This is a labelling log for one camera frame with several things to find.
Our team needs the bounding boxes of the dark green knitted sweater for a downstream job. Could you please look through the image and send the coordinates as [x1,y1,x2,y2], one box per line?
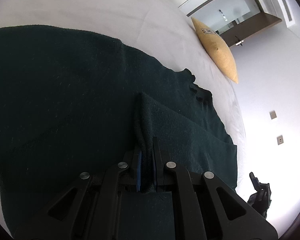
[0,25,237,239]

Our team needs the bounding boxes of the dark brown door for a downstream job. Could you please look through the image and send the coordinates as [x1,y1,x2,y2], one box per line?
[187,0,282,47]

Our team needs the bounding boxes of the yellow pillow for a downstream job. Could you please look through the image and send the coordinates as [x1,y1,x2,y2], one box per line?
[191,17,238,84]

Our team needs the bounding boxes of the white bed sheet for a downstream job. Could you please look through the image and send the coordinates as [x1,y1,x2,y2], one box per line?
[0,0,237,239]

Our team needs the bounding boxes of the beige wall socket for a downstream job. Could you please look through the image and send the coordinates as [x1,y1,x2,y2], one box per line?
[277,135,284,145]

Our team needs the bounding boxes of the beige wall switch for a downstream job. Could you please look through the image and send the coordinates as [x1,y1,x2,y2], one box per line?
[269,111,277,119]

